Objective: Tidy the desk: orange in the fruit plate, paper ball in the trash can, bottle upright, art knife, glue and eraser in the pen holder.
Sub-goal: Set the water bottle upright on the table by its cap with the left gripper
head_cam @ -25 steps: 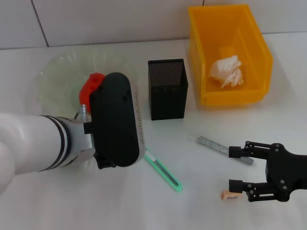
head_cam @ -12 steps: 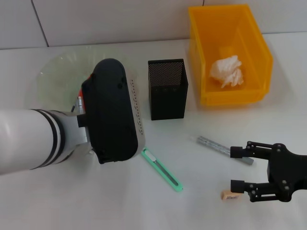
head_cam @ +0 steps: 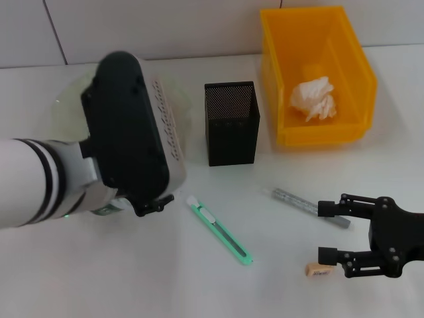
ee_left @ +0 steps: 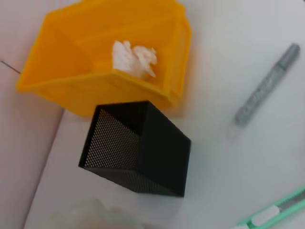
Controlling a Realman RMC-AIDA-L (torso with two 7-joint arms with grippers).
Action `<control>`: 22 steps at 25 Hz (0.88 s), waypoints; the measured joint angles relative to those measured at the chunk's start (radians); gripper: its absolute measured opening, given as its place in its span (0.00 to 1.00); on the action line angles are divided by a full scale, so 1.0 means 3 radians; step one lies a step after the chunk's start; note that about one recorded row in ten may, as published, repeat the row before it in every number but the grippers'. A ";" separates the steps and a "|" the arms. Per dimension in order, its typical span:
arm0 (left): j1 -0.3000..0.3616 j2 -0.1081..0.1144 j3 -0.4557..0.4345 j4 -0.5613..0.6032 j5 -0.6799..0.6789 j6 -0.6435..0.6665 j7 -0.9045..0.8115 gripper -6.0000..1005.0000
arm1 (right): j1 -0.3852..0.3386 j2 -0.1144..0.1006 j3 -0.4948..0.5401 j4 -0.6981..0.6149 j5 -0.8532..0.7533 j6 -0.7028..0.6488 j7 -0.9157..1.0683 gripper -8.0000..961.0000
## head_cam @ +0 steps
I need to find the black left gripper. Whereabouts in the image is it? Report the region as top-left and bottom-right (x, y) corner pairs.
(131, 194), (176, 218)

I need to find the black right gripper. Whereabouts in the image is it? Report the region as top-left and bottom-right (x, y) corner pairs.
(317, 194), (424, 278)

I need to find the clear water bottle green label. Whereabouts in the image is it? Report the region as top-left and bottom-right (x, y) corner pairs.
(91, 198), (133, 216)

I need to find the white paper ball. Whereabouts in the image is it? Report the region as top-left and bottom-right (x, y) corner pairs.
(289, 76), (339, 123)

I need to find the silver glitter pen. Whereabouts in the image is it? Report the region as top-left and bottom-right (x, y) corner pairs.
(264, 187), (351, 229)

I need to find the green utility knife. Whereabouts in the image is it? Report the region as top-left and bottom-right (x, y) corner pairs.
(185, 195), (254, 266)

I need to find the black mesh pen holder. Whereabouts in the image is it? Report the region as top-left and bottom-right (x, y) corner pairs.
(204, 81), (262, 167)

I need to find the clear glass fruit plate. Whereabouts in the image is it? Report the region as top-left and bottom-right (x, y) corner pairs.
(51, 61), (195, 163)

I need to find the small wooden stamp block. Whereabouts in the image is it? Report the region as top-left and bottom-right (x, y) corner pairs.
(304, 263), (333, 278)

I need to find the yellow plastic bin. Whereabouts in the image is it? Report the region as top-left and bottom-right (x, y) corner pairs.
(259, 5), (378, 147)

